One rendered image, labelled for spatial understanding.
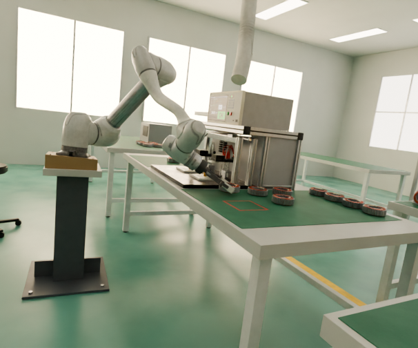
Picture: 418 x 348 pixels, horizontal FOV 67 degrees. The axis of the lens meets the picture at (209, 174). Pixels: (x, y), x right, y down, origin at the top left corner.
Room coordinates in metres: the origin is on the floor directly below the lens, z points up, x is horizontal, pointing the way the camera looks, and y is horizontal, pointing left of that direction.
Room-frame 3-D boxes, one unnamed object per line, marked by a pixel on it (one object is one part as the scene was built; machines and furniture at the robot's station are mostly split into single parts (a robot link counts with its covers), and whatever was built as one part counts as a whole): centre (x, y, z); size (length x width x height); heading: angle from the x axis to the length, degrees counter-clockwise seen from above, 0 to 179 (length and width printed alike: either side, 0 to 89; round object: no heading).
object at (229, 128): (2.21, -0.21, 1.09); 0.68 x 0.44 x 0.05; 27
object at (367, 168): (5.32, -2.02, 0.38); 2.10 x 0.90 x 0.75; 27
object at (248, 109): (2.20, -0.21, 1.22); 0.44 x 0.39 x 0.20; 27
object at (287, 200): (1.59, -0.39, 0.77); 0.11 x 0.11 x 0.04
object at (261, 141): (2.18, -0.15, 0.92); 0.66 x 0.01 x 0.30; 27
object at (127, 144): (4.27, 0.98, 0.38); 1.85 x 1.10 x 0.75; 27
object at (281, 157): (1.95, -0.43, 0.91); 0.28 x 0.03 x 0.32; 117
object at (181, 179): (2.07, 0.07, 0.76); 0.64 x 0.47 x 0.02; 27
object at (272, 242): (2.17, -0.14, 0.72); 2.20 x 1.01 x 0.05; 27
